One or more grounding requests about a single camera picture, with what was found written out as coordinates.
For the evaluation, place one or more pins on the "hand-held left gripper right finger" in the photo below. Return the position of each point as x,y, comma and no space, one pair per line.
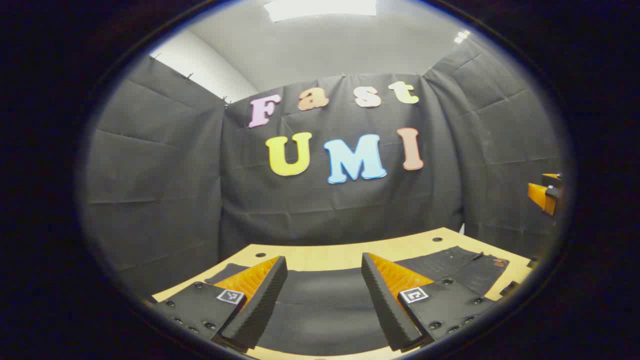
382,300

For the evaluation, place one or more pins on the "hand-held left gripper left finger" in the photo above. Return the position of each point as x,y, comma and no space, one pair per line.
262,300

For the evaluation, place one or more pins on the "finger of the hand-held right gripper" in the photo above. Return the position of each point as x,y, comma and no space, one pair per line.
542,197

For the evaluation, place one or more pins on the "black backdrop cloth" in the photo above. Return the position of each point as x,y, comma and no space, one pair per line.
175,175

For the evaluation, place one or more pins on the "small ceiling light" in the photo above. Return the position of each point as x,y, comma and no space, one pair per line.
462,36

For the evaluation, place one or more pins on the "large ceiling light panel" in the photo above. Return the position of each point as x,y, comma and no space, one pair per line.
320,9

